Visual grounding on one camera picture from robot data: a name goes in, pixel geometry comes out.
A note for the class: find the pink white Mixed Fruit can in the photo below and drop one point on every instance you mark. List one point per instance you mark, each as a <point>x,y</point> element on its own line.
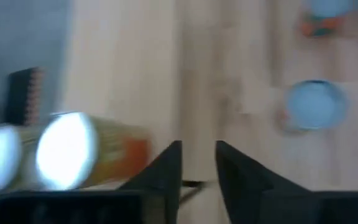
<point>315,105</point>

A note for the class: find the teal orange-slice print can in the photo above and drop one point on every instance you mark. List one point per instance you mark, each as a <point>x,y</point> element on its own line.
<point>322,25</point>

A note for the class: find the black mat orange dashed edge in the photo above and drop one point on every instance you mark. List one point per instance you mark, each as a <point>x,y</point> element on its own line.
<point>22,96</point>

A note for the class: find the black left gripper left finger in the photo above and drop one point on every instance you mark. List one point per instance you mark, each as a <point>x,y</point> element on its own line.
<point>169,174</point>

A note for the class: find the orange Pineapple can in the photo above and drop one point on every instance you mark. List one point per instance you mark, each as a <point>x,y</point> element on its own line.
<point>104,155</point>

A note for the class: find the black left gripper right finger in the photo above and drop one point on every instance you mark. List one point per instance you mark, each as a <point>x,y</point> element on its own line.
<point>247,193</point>

